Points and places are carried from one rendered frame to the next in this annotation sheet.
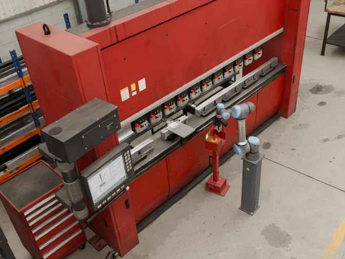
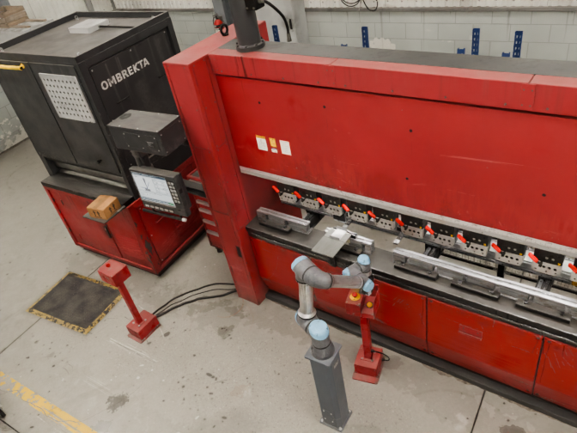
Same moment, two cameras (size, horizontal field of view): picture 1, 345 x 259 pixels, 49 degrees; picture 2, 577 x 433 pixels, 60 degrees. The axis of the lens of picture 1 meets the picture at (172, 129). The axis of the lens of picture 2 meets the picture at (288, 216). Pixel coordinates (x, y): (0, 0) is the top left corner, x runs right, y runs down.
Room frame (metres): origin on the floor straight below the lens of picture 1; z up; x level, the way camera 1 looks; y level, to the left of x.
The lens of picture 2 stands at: (2.76, -2.79, 3.36)
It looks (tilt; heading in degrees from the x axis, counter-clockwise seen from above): 37 degrees down; 84
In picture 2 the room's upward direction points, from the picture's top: 12 degrees counter-clockwise
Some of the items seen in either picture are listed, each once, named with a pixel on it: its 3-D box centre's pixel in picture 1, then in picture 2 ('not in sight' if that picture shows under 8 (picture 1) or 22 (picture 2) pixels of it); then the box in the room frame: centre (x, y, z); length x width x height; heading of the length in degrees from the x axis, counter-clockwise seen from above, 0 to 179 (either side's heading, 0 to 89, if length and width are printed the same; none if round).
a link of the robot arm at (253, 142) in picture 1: (252, 144); (318, 332); (2.99, -0.80, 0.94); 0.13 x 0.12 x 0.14; 109
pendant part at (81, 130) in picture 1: (92, 164); (160, 170); (2.22, 0.63, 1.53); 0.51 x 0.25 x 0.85; 138
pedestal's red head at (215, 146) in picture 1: (215, 139); (362, 299); (3.37, -0.47, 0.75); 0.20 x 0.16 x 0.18; 146
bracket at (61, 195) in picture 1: (83, 189); (186, 193); (2.32, 0.79, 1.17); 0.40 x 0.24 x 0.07; 132
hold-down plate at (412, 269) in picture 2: (210, 110); (416, 270); (3.76, -0.47, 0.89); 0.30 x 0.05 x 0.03; 132
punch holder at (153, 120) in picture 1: (153, 113); (311, 195); (3.25, 0.18, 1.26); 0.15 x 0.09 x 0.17; 132
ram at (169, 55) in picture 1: (208, 39); (425, 161); (3.84, -0.47, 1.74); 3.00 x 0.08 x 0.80; 132
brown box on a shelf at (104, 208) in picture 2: not in sight; (101, 206); (1.53, 1.15, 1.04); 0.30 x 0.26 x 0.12; 136
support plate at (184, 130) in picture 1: (180, 129); (331, 242); (3.29, -0.09, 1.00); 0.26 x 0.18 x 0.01; 42
